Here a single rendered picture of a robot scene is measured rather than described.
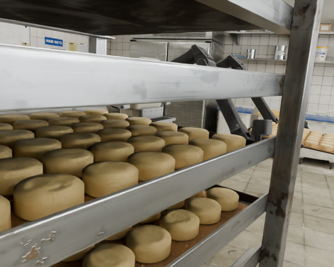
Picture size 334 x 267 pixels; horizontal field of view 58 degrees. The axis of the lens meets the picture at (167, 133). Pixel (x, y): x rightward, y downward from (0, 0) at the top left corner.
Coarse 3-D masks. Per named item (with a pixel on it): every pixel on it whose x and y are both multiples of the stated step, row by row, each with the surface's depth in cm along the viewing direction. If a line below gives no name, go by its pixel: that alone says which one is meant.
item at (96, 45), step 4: (92, 40) 68; (96, 40) 67; (100, 40) 68; (104, 40) 69; (92, 44) 68; (96, 44) 67; (100, 44) 68; (104, 44) 69; (92, 48) 68; (96, 48) 67; (100, 48) 68; (104, 48) 69; (92, 52) 68; (96, 52) 68; (100, 52) 68; (104, 52) 69
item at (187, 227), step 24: (216, 192) 46; (168, 216) 38; (192, 216) 38; (216, 216) 40; (120, 240) 35; (144, 240) 32; (168, 240) 33; (192, 240) 36; (72, 264) 30; (96, 264) 28; (120, 264) 28; (144, 264) 31
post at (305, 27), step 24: (312, 0) 39; (312, 24) 40; (288, 48) 42; (312, 48) 41; (288, 72) 42; (288, 96) 42; (288, 120) 43; (288, 144) 43; (288, 168) 44; (288, 192) 44; (288, 216) 46; (264, 240) 47; (264, 264) 48
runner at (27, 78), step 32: (0, 64) 13; (32, 64) 14; (64, 64) 16; (96, 64) 17; (128, 64) 19; (160, 64) 21; (0, 96) 13; (32, 96) 15; (64, 96) 16; (96, 96) 18; (128, 96) 20; (160, 96) 22; (192, 96) 25; (224, 96) 30; (256, 96) 36
